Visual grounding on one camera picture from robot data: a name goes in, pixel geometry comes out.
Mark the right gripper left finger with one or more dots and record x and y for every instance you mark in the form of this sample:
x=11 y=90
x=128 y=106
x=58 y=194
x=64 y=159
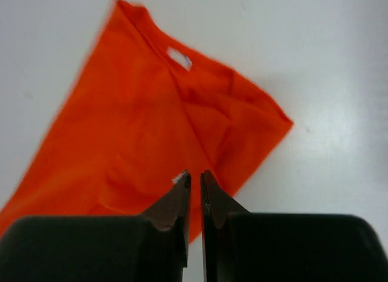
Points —
x=151 y=246

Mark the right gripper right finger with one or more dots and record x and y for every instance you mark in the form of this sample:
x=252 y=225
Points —
x=239 y=245

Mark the orange t shirt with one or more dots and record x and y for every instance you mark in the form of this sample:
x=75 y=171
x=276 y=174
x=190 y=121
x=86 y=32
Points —
x=145 y=108

